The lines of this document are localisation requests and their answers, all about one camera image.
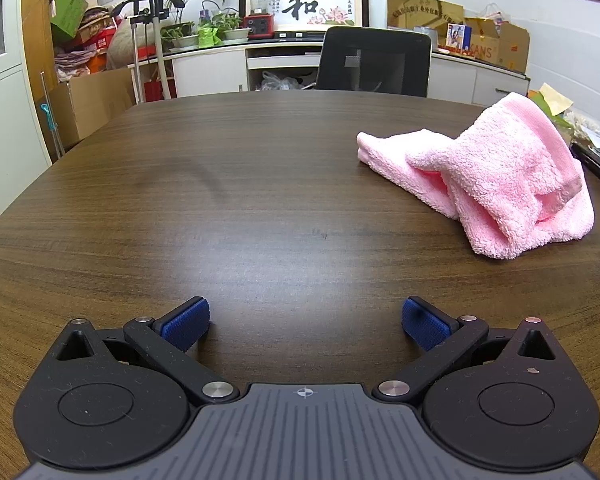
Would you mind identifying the green cardboard box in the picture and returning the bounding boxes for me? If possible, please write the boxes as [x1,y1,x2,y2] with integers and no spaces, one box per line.
[50,0,90,40]

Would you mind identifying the small picture box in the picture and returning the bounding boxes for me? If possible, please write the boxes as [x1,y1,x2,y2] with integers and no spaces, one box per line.
[446,24,472,53]

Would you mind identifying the framed calligraphy picture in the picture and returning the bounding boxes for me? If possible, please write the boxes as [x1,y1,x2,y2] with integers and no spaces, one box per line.
[238,0,370,31]

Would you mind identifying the white low cabinet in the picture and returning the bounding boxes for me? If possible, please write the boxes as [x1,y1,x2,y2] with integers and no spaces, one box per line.
[169,35,531,107]

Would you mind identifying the grey metal cabinet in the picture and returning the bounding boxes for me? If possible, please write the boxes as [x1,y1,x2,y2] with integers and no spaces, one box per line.
[0,0,54,235]

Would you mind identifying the mop with teal clip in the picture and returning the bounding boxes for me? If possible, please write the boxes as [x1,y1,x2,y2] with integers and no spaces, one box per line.
[39,71,64,162]

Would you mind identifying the gold plaque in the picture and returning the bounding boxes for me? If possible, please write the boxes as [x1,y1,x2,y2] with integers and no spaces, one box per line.
[386,0,465,52]

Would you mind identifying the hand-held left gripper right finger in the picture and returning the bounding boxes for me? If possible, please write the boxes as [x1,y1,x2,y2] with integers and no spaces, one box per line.
[371,296,567,405]

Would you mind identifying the plastic bag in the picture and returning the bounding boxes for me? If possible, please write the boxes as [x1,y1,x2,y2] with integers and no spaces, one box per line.
[259,70,302,92]

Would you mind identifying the open cardboard box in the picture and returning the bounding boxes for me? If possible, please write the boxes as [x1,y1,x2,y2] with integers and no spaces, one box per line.
[463,16,531,74]

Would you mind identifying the black office chair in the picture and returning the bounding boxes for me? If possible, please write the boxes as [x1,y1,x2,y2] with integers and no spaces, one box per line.
[314,26,433,98]

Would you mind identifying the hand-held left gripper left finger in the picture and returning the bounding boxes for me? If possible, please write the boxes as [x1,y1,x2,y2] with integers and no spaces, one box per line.
[54,297,240,405]

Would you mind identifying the red blender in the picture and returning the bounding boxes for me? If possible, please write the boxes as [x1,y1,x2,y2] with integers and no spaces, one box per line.
[243,0,276,40]

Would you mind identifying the pink towel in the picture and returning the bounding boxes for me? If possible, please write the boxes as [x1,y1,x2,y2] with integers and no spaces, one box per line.
[356,93,595,261]

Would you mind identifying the large cardboard box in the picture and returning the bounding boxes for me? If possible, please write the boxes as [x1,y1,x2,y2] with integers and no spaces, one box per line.
[44,66,137,151]

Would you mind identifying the pile of hats and boxes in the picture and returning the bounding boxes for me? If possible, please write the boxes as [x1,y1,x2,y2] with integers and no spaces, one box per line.
[53,0,131,80]

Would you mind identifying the potted green plant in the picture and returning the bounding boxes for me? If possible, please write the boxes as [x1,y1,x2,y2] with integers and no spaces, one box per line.
[160,0,253,51]

